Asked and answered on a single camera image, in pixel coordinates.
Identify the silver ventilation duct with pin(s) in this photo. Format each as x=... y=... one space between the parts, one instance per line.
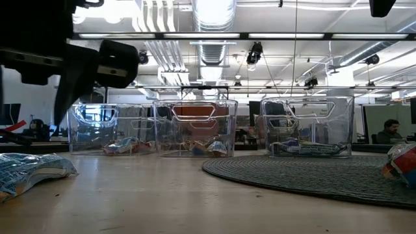
x=213 y=19

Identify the black background machine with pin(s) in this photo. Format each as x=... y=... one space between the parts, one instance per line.
x=36 y=125

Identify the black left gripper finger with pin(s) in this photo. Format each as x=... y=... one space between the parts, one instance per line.
x=76 y=78

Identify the clear plastic bin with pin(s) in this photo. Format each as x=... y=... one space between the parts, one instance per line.
x=169 y=136
x=97 y=130
x=341 y=130

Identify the long ceiling light strip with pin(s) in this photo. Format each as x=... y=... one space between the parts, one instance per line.
x=201 y=35

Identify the black ceiling spotlight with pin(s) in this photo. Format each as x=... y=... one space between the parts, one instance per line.
x=143 y=58
x=254 y=53
x=372 y=59
x=311 y=82

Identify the orange brown panel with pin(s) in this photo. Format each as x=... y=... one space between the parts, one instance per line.
x=195 y=112

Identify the black screen red stripe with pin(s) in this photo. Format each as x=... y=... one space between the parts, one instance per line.
x=9 y=113

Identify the round grey woven mat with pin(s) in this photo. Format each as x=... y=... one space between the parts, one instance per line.
x=308 y=178

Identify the pale green partition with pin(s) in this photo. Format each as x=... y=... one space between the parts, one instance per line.
x=373 y=117

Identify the person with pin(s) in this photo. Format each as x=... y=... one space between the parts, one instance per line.
x=390 y=135

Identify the black overhead rail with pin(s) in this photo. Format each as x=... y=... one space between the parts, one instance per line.
x=276 y=87

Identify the white ceiling pipes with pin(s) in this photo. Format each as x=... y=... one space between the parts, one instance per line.
x=162 y=48

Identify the black aluminium frame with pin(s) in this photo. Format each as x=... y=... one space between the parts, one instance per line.
x=32 y=148

